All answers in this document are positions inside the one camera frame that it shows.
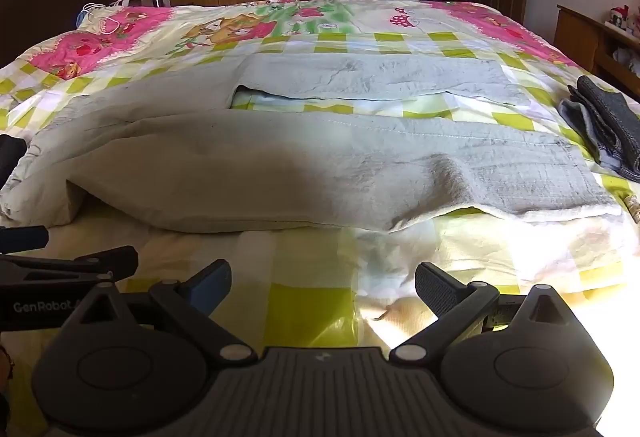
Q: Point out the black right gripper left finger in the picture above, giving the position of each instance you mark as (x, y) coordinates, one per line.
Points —
(185, 307)

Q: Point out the wooden side cabinet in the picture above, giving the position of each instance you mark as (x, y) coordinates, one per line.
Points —
(601, 49)

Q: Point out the black sleeved left forearm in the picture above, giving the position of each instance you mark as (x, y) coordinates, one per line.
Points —
(11, 151)

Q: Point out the white bag on nightstand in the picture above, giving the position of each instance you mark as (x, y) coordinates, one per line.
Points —
(115, 9)

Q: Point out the colourful checkered bed quilt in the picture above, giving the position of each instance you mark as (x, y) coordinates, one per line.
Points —
(334, 288)

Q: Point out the red white plush toy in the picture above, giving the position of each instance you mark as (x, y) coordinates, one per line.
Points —
(618, 16)

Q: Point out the light grey pants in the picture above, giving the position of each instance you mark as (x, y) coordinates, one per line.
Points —
(173, 151)

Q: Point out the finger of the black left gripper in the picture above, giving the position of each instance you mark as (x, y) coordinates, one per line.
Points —
(119, 263)

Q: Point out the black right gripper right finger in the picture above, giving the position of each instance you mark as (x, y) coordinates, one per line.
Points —
(460, 311)

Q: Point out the folded dark grey garment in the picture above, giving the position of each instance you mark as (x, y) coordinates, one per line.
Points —
(607, 125)

